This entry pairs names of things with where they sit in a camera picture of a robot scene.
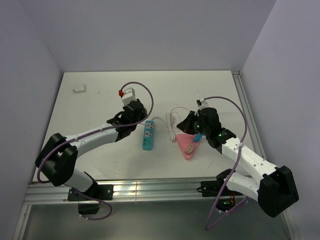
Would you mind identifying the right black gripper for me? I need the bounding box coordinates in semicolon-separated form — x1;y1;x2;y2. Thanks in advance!
177;110;210;136

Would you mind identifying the pink triangular power strip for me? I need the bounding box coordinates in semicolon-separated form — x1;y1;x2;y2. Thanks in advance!
176;133;200;161

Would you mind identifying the small blue adapter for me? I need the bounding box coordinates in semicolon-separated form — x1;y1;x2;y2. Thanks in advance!
193;133;203;143

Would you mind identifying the pink thin charging cable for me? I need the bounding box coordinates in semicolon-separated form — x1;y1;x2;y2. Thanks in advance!
170;106;193;123

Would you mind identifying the white power cord with plug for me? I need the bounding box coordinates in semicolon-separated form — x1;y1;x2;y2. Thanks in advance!
151;111;179;143

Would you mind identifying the white wall charger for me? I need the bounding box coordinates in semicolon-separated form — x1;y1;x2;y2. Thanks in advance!
72;84;87;94

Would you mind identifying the teal power strip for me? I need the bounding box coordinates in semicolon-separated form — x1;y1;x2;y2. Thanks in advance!
142;120;156;151

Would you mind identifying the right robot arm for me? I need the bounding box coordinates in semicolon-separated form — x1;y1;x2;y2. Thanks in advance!
177;107;299;218

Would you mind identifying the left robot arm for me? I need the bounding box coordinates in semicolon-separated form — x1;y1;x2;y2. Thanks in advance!
35;99;147;200

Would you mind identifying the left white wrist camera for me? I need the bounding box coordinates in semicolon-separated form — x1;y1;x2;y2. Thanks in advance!
118;87;137;106

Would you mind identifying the right side aluminium rail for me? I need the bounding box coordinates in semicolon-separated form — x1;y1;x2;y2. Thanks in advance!
231;71;267;159

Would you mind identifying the aluminium rail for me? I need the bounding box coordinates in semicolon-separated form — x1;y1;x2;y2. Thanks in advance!
22;176;287;206
231;71;267;159

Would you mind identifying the front aluminium rail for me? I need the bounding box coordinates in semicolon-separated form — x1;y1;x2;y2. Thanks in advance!
22;176;287;206

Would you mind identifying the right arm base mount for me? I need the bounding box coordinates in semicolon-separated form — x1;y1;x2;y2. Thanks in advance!
196;180;243;212

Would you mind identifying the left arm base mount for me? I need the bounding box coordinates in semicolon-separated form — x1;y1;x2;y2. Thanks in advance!
67;184;114;221

